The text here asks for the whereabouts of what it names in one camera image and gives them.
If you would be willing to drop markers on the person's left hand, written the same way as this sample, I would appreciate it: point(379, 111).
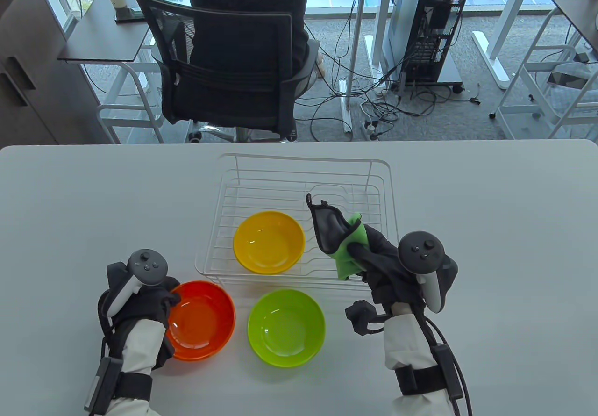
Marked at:
point(149, 304)

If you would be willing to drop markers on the person's right hand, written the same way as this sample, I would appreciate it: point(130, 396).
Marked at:
point(383, 266)

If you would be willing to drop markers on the green hand towel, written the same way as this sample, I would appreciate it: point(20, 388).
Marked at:
point(348, 257)

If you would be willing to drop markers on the orange bowl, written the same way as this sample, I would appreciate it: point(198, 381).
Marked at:
point(201, 322)

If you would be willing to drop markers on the green bowl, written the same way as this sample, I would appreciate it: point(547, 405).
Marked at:
point(286, 328)

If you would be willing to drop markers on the yellow bowl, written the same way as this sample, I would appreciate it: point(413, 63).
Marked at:
point(268, 243)

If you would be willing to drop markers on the person's right forearm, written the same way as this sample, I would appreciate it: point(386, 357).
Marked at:
point(404, 341)

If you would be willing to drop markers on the person's left forearm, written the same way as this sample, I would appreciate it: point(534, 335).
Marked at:
point(142, 346)

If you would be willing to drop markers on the black round controller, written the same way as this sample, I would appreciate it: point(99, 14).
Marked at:
point(420, 252)
point(147, 265)

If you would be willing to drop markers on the black sensor box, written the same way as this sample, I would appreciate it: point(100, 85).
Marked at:
point(100, 383)
point(448, 369)

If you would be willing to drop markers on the white power strip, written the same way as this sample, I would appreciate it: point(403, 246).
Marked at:
point(370, 130)

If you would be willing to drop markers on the black computer tower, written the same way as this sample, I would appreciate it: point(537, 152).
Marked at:
point(434, 37)

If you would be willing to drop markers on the dark brown cabinet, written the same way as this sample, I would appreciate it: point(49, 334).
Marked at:
point(28, 75)

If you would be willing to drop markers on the black mesh office chair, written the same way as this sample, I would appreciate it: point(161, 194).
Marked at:
point(243, 46)

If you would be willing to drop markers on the brown side table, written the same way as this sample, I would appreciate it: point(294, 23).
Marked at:
point(105, 37)

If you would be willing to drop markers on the dark flat coaster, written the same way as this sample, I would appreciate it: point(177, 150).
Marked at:
point(128, 15)

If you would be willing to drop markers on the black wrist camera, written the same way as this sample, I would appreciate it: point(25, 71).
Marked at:
point(362, 315)

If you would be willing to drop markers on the white frame rolling table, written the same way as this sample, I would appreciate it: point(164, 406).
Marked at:
point(574, 14)

